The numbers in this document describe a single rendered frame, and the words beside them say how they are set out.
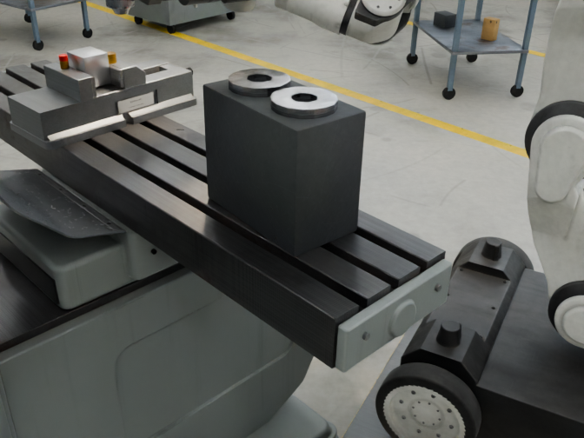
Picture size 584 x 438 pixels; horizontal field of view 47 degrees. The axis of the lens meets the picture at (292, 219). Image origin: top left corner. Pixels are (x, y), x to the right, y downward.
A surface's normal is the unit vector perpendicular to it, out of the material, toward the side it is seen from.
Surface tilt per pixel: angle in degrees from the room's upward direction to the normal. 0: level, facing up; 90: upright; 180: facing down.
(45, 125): 90
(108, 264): 90
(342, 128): 90
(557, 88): 90
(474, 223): 0
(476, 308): 0
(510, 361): 0
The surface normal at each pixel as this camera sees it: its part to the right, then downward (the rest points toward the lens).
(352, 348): 0.69, 0.37
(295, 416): 0.02, -0.87
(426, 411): -0.47, 0.43
